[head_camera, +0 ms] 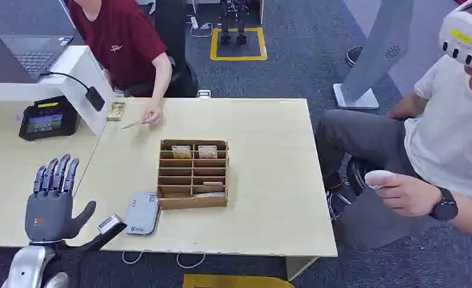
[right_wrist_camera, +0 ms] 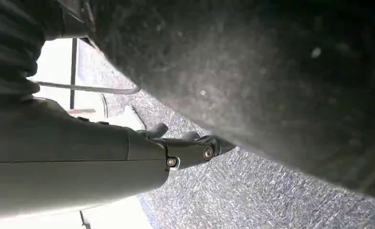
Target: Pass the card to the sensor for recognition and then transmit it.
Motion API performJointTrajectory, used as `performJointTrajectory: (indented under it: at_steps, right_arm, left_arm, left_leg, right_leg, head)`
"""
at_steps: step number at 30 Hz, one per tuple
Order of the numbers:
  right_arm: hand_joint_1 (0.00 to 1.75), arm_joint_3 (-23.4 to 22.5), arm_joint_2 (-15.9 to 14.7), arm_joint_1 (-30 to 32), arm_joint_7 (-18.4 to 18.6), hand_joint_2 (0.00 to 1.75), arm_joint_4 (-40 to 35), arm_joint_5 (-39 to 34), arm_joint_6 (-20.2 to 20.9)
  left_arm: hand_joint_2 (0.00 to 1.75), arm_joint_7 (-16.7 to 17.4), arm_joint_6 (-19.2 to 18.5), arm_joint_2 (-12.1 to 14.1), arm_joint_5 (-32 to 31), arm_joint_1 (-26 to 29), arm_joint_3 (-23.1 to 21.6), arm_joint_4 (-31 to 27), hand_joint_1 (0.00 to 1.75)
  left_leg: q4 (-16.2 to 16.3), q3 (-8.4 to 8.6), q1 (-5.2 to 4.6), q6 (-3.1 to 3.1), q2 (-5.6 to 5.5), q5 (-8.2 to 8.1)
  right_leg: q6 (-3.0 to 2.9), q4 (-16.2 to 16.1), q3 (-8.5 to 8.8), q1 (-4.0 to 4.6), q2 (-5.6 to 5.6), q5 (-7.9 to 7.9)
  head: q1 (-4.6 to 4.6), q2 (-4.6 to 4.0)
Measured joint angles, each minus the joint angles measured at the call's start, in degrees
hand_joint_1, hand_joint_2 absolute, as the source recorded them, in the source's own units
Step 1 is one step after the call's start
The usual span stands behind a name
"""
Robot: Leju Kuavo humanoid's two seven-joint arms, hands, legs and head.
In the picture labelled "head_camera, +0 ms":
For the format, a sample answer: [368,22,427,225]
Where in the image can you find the dark laptop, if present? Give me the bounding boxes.
[0,15,74,84]

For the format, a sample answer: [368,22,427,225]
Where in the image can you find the yellow floor tape square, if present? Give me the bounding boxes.
[210,26,268,62]

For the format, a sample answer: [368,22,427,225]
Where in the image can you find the white desk partition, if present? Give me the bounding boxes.
[0,45,117,137]

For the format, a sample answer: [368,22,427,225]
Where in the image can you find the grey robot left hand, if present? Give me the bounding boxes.
[25,154,97,244]

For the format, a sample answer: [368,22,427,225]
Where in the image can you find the grey card reader device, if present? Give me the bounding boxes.
[124,191,162,236]

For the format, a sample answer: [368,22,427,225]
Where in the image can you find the thin pale card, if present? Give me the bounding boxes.
[121,116,152,130]

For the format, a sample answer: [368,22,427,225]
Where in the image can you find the white VR headset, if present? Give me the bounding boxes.
[438,0,472,72]

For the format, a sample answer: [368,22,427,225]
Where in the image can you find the white handheld controller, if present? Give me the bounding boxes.
[364,169,396,191]

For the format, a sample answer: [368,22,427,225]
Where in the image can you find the black cable with adapter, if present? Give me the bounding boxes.
[40,71,106,112]

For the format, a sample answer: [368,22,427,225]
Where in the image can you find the person's hand across desk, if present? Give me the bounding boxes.
[142,100,165,127]

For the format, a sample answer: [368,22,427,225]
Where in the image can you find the white cable loop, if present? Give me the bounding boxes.
[175,251,207,270]
[121,250,145,266]

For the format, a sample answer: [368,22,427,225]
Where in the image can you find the person's hand with controller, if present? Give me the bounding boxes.
[365,173,444,218]

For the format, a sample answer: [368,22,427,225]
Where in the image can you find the pink card with print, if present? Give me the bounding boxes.
[198,145,219,160]

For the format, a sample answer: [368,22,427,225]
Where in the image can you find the person in red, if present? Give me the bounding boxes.
[67,0,173,127]

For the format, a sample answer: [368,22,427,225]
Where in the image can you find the black office chair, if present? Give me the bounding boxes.
[154,0,200,98]

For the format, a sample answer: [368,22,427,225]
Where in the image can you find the black robot legs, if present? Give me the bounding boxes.
[219,0,249,46]

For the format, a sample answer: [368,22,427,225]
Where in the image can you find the wooden card sorting box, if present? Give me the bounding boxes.
[157,139,229,211]

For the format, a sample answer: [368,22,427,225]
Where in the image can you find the dark shoe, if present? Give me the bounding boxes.
[345,46,365,68]

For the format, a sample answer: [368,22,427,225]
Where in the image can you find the grey standing panel with base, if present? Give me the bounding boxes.
[332,0,416,110]

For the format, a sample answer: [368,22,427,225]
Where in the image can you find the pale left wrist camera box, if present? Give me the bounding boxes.
[82,213,128,251]

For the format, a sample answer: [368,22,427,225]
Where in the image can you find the black wristwatch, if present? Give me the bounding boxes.
[428,186,459,223]

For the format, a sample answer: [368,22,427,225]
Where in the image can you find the person in white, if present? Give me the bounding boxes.
[315,0,472,240]

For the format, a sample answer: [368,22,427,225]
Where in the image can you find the yellow sheet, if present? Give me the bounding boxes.
[181,274,295,288]

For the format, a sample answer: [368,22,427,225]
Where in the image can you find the beige card with print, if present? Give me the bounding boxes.
[171,145,192,160]

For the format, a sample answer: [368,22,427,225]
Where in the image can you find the black payment terminal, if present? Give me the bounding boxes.
[18,95,80,142]

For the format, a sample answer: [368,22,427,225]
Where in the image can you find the stack of printed cards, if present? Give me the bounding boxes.
[104,101,127,122]

